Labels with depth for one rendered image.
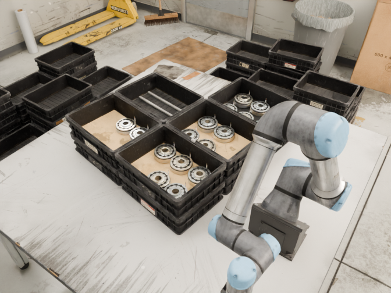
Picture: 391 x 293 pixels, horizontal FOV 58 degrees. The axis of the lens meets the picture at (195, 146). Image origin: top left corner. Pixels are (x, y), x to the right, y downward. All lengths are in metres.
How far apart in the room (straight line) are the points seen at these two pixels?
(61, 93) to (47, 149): 0.92
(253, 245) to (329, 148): 0.35
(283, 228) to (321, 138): 0.52
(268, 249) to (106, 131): 1.10
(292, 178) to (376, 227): 1.38
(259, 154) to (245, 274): 0.34
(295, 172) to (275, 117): 0.41
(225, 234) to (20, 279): 1.60
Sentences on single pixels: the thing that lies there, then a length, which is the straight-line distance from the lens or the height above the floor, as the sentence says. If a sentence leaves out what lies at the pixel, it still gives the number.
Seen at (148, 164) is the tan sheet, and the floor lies 0.83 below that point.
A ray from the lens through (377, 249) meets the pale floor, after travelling 2.60.
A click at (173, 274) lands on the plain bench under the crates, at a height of 0.70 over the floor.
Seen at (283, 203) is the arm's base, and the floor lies 0.92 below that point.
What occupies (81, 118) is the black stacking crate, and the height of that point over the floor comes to 0.88.
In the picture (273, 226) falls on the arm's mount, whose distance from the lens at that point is 1.43.
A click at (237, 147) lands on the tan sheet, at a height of 0.83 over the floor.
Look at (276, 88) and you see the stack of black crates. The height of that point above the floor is 0.38.
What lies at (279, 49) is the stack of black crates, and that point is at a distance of 3.41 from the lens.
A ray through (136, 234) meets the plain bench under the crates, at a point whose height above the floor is 0.70.
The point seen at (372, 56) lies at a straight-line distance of 4.05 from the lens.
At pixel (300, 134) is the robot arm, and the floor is 1.35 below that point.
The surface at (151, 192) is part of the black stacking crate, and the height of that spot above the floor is 0.86.
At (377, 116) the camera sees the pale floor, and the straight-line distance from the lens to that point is 3.71.
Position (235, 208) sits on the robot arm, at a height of 1.13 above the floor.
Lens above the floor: 1.97
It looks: 41 degrees down
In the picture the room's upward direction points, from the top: straight up
